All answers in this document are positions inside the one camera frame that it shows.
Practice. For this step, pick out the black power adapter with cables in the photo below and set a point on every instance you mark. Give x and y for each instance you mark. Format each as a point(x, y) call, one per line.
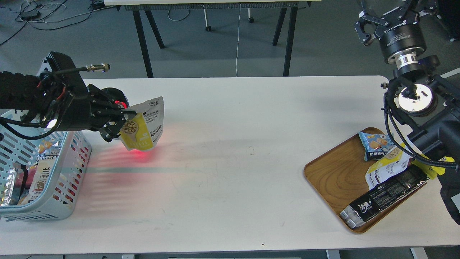
point(41, 14)

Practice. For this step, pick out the yellow cartoon snack packet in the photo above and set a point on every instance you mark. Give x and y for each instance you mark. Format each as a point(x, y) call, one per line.
point(431, 171)

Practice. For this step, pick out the blue snack packet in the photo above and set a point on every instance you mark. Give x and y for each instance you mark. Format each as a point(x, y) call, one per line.
point(376, 145)

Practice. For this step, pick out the wooden tray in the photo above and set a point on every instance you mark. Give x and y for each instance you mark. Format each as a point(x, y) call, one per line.
point(339, 178)

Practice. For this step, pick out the black barcode scanner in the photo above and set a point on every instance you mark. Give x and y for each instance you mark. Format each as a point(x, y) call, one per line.
point(117, 96)

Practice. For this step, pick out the light blue plastic basket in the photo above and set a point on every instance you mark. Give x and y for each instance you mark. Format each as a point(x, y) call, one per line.
point(63, 179)

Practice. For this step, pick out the yellow white snack bag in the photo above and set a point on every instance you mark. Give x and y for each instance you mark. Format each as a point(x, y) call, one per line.
point(391, 164)

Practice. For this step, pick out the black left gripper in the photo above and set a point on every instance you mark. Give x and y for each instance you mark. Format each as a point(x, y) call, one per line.
point(96, 112)

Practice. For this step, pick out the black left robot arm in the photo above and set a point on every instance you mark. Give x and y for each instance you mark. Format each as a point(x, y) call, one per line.
point(57, 99)

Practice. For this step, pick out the black long snack package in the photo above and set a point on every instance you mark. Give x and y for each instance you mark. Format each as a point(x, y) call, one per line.
point(383, 196)

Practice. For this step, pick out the snack bags in basket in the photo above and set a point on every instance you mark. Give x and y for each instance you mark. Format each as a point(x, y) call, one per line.
point(23, 184)

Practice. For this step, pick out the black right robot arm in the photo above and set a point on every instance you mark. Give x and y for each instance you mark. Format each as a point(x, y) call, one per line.
point(422, 106)

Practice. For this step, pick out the yellow white snack pouch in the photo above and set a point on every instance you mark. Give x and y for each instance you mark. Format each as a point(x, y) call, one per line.
point(143, 131)

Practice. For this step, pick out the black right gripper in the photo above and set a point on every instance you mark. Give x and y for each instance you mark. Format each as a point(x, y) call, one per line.
point(403, 37)

